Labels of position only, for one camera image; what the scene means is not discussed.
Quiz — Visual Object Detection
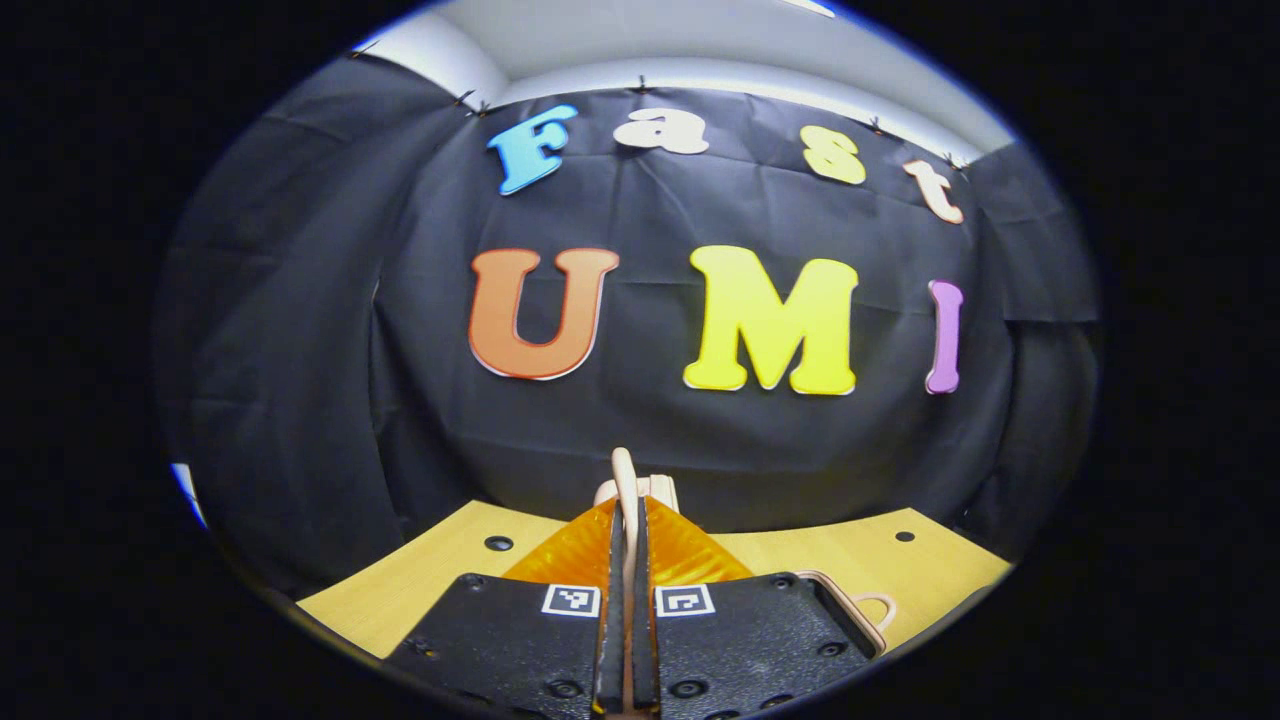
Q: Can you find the pink suitcase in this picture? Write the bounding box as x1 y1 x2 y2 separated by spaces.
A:
595 447 898 716

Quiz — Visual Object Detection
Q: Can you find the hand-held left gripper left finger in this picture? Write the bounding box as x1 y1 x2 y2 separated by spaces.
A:
383 495 628 717

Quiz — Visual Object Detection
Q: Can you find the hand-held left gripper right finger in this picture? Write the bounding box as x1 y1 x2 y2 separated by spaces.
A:
630 495 888 720

